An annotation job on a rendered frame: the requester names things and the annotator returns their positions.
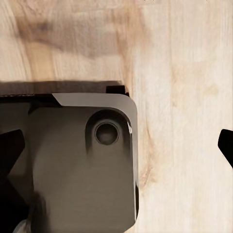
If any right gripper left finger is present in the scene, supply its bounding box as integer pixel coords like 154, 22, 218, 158
0, 129, 25, 187

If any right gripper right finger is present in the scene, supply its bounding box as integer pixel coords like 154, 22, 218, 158
217, 129, 233, 167

